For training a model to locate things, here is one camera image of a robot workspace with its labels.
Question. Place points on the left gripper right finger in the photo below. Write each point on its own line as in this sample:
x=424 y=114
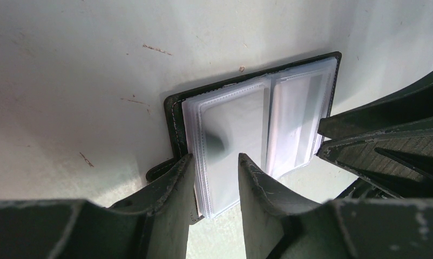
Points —
x=280 y=223

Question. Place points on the black leather card holder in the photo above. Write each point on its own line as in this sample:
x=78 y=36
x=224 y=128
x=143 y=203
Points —
x=271 y=115

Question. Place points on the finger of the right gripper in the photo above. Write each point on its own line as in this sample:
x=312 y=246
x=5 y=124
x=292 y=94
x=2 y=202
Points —
x=412 y=103
x=397 y=160

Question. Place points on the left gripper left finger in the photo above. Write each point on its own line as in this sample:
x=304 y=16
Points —
x=151 y=223

